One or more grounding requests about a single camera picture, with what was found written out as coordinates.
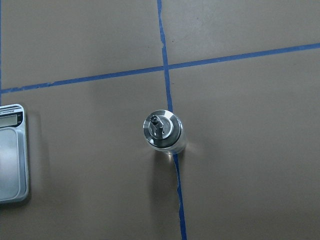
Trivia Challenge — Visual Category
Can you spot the clear glass sauce dispenser bottle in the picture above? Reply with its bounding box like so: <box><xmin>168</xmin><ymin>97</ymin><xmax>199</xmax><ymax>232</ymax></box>
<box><xmin>143</xmin><ymin>109</ymin><xmax>187</xmax><ymax>155</ymax></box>

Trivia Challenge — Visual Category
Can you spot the silver digital kitchen scale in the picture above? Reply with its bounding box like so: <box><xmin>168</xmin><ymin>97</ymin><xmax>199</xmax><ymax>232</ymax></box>
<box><xmin>0</xmin><ymin>103</ymin><xmax>30</xmax><ymax>205</ymax></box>

